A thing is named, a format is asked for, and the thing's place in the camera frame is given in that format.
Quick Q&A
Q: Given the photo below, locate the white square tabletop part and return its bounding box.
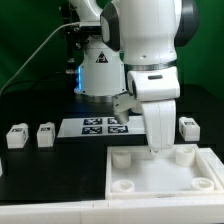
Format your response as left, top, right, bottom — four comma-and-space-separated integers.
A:
105, 144, 224, 200

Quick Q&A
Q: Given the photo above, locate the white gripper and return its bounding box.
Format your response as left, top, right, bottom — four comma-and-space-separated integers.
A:
113, 66, 180, 154

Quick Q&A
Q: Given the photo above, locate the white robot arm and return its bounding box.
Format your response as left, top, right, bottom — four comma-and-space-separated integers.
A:
68, 0, 199, 153

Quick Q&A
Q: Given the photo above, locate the black camera on stand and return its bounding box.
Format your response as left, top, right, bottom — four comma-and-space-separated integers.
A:
59, 1, 101, 73

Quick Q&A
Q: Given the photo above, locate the white sheet with markers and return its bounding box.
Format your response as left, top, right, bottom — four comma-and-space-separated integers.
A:
58, 116, 145, 138

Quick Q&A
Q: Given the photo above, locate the grey cable left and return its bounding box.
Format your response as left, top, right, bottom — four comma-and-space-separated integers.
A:
0, 21, 81, 96

